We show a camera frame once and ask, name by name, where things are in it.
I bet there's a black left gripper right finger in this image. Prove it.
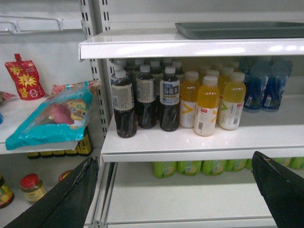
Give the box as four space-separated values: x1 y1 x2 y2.
252 151 304 228

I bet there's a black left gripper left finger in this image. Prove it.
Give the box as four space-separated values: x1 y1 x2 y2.
5 157 99 228

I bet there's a grey silver tray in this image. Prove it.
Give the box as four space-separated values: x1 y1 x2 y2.
175 21 304 39

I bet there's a red-lid sauce jar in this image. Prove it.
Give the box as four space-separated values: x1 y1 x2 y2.
20 173 47 202

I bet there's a white middle shelf board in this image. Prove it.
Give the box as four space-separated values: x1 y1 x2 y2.
101 95 304 162

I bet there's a white shelf board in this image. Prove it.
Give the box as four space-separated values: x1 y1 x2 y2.
101 95 304 162
78 28 304 60

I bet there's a teal snack bag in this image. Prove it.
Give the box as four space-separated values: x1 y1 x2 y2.
5 80 102 151

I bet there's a green drink bottle row item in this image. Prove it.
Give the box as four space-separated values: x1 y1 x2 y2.
152 161 177 179

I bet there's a yellow drink bottle front right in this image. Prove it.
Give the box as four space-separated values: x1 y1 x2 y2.
218 72 246 130

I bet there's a yellow drink bottle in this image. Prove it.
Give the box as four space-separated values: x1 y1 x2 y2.
218 72 246 130
179 71 201 128
194 76 219 136

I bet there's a yellow drink bottle front centre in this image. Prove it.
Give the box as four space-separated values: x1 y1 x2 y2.
194 76 219 136

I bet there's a blue drink bottle left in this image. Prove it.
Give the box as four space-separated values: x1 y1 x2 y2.
244 61 270 113

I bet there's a red spout pouch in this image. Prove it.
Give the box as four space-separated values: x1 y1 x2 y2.
5 53 46 101

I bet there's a dark tea bottle front left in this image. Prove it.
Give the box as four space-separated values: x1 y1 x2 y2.
111 69 137 138

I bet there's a dark tea bottle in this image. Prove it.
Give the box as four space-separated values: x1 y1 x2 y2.
111 69 137 138
160 66 180 132
136 64 156 129

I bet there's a yellow drink bottle front left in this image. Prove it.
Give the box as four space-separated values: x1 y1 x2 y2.
179 71 201 128

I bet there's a dark tea bottle front middle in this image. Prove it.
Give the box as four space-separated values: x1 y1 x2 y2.
136 64 156 129

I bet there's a dark tea bottle front right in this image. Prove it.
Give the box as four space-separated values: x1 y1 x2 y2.
160 66 180 132

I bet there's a white upper shelf board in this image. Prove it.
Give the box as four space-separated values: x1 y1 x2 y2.
78 28 304 60

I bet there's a white perforated shelf upright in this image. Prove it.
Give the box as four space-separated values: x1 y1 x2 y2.
80 0 109 140

